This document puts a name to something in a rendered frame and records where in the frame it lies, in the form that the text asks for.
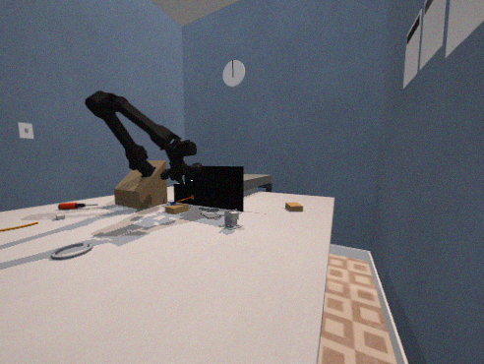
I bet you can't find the black flat panel with round hole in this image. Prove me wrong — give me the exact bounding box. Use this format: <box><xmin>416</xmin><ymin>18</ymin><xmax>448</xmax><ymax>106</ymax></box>
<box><xmin>185</xmin><ymin>166</ymin><xmax>244</xmax><ymax>212</ymax></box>

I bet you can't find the white rectangle with black border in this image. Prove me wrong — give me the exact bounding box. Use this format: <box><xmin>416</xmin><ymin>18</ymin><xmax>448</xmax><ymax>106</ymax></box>
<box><xmin>202</xmin><ymin>212</ymin><xmax>220</xmax><ymax>218</ymax></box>

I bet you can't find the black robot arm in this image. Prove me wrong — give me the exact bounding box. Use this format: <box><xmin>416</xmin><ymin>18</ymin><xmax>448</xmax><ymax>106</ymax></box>
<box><xmin>85</xmin><ymin>91</ymin><xmax>197</xmax><ymax>181</ymax></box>

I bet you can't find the red-handled screwdriver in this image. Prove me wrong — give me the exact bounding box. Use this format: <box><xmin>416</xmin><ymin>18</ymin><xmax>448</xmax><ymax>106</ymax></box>
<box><xmin>58</xmin><ymin>203</ymin><xmax>95</xmax><ymax>210</ymax></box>

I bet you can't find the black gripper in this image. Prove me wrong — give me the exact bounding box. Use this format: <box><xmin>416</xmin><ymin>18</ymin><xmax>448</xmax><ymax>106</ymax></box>
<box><xmin>160</xmin><ymin>156</ymin><xmax>203</xmax><ymax>187</ymax></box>

